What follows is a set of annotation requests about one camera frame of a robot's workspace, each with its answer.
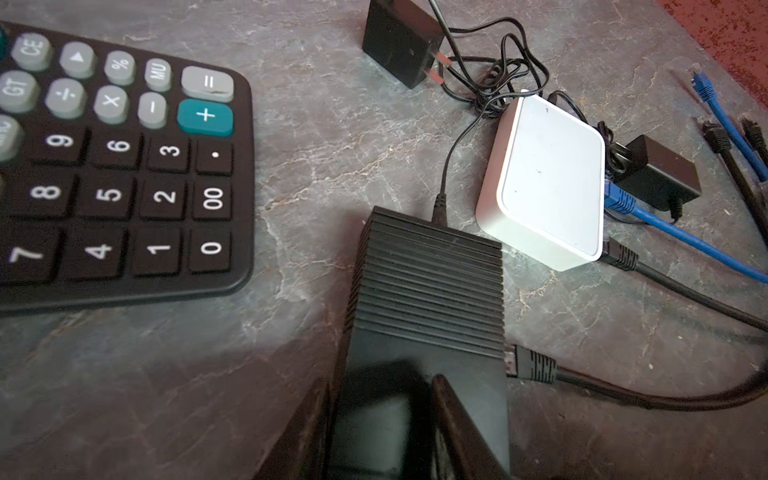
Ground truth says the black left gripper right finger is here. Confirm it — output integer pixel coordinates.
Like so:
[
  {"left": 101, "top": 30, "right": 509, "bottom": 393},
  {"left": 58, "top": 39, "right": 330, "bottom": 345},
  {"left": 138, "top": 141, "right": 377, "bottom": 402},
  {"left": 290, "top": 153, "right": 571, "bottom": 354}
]
[{"left": 431, "top": 374, "right": 510, "bottom": 479}]

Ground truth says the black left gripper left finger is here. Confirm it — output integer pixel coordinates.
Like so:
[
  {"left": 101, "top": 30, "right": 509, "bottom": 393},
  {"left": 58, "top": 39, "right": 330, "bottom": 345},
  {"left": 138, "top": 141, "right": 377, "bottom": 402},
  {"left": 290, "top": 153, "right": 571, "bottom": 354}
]
[{"left": 254, "top": 378, "right": 330, "bottom": 480}]

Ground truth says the black ethernet cable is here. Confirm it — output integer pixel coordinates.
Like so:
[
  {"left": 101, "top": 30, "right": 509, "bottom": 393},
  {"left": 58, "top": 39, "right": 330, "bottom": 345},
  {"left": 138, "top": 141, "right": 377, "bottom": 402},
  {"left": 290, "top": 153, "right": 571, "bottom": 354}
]
[{"left": 505, "top": 344, "right": 768, "bottom": 413}]

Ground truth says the black smartphone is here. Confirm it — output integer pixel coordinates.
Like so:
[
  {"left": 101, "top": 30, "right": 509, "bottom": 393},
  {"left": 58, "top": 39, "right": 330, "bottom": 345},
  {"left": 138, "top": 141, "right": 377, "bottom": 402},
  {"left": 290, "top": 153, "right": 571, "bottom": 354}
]
[{"left": 326, "top": 207, "right": 510, "bottom": 479}]

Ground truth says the white network switch box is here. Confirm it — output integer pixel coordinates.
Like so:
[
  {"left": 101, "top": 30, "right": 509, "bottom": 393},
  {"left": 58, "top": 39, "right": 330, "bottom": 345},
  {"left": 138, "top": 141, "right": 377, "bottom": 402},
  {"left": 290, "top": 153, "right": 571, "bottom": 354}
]
[{"left": 475, "top": 95, "right": 605, "bottom": 272}]

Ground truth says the blue ethernet cable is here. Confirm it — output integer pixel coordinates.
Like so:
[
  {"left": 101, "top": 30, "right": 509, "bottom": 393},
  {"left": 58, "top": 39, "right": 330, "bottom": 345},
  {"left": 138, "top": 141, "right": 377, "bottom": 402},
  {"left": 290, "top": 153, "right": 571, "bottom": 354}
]
[{"left": 602, "top": 68, "right": 768, "bottom": 286}]

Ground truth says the black power adapter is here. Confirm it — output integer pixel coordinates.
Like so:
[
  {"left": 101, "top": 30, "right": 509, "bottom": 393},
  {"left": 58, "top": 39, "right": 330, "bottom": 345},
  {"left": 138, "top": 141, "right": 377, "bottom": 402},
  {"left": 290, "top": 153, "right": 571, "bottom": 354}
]
[
  {"left": 608, "top": 135, "right": 702, "bottom": 217},
  {"left": 362, "top": 0, "right": 445, "bottom": 89}
]

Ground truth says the black desk calculator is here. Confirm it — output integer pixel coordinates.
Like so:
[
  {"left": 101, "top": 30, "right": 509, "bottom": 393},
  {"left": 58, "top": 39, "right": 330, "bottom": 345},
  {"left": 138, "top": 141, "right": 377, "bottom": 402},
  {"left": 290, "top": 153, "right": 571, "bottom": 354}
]
[{"left": 1, "top": 21, "right": 256, "bottom": 315}]

